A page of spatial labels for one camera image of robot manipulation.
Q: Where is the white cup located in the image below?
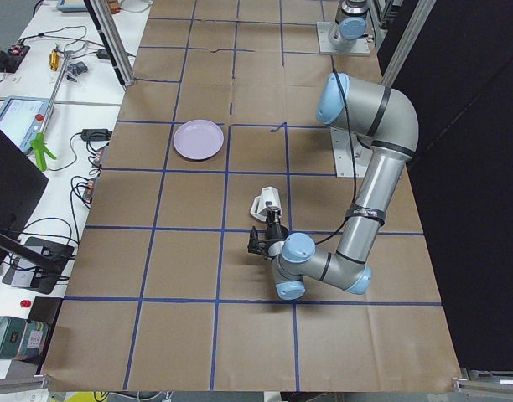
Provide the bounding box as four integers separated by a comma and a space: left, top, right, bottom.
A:
250, 186, 282, 222

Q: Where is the yellow screwdriver tool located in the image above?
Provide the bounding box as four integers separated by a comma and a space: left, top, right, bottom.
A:
49, 49, 60, 71

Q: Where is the lilac round plate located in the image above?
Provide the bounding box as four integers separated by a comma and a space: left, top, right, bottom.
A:
174, 119, 224, 160

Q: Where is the green box device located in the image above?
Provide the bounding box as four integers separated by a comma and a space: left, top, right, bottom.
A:
0, 316, 49, 360

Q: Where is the aluminium frame post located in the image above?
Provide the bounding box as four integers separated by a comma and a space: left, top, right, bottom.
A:
84, 0, 135, 87

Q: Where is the blue teach pendant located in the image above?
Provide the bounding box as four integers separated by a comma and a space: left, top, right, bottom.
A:
0, 96, 49, 154

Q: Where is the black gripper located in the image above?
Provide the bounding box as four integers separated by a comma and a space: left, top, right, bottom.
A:
263, 201, 288, 258

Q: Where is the black power adapter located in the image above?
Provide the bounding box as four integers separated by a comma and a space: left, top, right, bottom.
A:
80, 129, 112, 142

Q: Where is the black monitor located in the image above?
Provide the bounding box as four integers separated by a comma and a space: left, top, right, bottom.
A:
0, 130, 48, 245

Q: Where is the long green-handled grabber tool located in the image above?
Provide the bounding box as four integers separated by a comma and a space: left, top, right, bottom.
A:
30, 51, 70, 172

